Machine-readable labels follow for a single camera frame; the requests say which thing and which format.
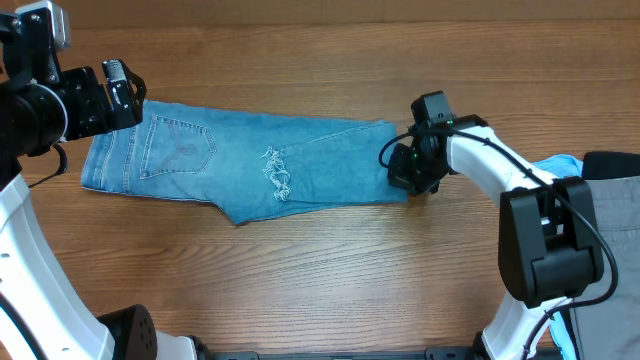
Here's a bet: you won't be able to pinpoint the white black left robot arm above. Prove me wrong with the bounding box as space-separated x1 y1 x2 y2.
1 59 211 359

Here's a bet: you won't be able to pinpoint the light blue shirt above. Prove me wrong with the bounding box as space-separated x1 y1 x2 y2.
534 154 583 360

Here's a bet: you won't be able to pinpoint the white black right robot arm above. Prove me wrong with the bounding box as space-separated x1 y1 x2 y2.
378 91 617 359

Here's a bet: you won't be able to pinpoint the black garment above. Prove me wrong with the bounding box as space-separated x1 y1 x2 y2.
582 151 640 180

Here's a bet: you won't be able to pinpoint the grey trousers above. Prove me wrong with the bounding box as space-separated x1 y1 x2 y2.
569 175 640 360

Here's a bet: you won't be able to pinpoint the light blue denim jeans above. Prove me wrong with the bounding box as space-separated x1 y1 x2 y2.
82 101 408 224

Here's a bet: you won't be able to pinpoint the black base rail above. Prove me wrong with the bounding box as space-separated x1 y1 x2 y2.
208 347 476 360

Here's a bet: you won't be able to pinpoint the brown cardboard back panel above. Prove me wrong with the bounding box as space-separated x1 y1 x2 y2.
56 0 639 29

